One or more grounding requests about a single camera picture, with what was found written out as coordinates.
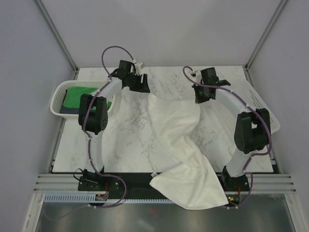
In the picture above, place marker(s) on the white perforated basket left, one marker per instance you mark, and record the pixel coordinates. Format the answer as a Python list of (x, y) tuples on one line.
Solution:
[(62, 99)]

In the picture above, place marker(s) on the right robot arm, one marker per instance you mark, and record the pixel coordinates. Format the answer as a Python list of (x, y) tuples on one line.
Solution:
[(252, 130)]

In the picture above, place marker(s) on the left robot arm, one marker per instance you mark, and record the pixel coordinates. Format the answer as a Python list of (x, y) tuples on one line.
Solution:
[(94, 125)]

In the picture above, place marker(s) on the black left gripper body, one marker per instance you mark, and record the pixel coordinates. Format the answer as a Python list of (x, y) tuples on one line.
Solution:
[(134, 83)]

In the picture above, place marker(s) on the right aluminium frame post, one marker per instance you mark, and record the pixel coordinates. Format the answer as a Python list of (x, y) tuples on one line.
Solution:
[(270, 26)]

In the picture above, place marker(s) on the aluminium frame post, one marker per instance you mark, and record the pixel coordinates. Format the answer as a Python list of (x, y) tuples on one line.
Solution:
[(270, 26), (51, 26)]

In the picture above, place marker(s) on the white fluffy towel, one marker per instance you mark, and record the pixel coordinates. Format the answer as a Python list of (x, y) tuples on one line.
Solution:
[(193, 183)]

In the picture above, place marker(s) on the green towel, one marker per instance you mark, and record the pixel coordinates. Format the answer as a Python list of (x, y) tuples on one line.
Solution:
[(73, 95)]

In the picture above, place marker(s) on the dark blue towel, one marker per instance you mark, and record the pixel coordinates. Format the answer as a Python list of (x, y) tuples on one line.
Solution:
[(69, 110)]

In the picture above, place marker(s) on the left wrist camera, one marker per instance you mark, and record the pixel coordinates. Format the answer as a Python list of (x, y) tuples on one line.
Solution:
[(138, 67)]

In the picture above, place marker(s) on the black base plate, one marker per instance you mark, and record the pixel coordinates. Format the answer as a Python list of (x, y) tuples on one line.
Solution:
[(136, 186)]

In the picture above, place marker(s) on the aluminium front rail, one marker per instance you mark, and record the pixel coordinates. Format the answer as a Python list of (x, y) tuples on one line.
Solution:
[(262, 183)]

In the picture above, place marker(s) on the white slotted cable duct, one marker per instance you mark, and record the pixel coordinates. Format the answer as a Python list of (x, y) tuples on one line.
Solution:
[(95, 198)]

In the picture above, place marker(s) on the left aluminium frame post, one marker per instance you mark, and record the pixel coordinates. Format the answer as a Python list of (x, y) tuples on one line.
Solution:
[(51, 26)]

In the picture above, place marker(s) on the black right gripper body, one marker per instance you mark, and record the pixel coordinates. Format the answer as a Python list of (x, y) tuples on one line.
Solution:
[(202, 89)]

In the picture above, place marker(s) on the white perforated basket right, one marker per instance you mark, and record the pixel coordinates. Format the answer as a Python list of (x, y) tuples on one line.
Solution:
[(259, 103)]

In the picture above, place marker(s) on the white perforated basket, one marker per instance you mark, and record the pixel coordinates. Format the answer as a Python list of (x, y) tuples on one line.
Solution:
[(62, 99), (259, 103)]

